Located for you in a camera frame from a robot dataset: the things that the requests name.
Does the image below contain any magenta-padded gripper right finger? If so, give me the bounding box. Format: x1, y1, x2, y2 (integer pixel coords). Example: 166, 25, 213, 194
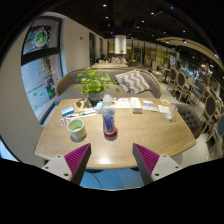
132, 142, 184, 186

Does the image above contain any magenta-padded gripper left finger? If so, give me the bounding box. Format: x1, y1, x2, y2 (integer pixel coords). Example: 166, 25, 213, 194
41, 142, 92, 186

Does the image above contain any clear blue-labelled water bottle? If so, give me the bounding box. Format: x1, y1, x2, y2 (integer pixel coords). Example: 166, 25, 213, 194
101, 93, 117, 135

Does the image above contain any pale green ceramic mug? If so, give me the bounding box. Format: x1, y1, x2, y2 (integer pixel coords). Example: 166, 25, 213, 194
66, 118, 88, 141

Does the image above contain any silver blister pill pack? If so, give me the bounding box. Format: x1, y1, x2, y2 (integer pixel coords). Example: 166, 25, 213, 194
59, 116, 72, 128

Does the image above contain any white ointment tube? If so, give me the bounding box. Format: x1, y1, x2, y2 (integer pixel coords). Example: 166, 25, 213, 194
66, 108, 98, 118

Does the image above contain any small blue and white box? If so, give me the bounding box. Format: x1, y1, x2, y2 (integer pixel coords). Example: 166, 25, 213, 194
60, 105, 76, 118

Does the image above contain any white paper napkin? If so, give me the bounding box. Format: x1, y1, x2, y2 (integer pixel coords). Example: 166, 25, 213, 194
157, 104, 172, 115

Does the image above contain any clear drinking glass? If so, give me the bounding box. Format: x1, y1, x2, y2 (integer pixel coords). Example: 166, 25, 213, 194
165, 103, 179, 122

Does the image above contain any brown kraft paper sheet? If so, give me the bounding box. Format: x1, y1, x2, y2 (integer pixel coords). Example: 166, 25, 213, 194
73, 97, 94, 114

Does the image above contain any blue and white booklet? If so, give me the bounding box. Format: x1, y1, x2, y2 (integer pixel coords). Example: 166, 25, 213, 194
142, 99, 159, 113

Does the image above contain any white and orange carton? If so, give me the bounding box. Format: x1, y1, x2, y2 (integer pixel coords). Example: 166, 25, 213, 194
129, 96, 144, 115

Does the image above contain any light blue tissue pack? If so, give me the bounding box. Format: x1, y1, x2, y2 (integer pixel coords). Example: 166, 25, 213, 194
93, 100, 104, 114

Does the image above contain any dark grey tufted chair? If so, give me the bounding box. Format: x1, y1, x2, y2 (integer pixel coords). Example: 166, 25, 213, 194
174, 102, 204, 139

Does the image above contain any white printed brochure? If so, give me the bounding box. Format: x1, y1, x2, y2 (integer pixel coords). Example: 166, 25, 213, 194
113, 97, 132, 109

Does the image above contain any curved grey sofa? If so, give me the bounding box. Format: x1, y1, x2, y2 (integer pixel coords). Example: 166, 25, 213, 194
54, 66, 163, 106

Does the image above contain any green potted plant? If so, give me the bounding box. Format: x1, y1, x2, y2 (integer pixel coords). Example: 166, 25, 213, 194
73, 67, 121, 104

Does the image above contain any grey chevron cushion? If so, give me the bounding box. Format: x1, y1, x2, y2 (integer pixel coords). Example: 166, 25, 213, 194
114, 69, 152, 95

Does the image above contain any group of round-backed chairs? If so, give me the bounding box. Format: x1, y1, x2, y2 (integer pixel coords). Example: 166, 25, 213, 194
166, 64, 224, 151

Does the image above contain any window with festive stickers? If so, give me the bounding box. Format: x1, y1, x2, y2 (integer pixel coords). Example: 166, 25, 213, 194
20, 16, 64, 124

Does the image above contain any person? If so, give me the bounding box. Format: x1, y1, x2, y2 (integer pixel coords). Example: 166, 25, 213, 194
111, 53, 128, 66

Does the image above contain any group of ceiling spotlights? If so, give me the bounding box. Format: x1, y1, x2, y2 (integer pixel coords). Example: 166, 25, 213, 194
101, 2, 214, 48

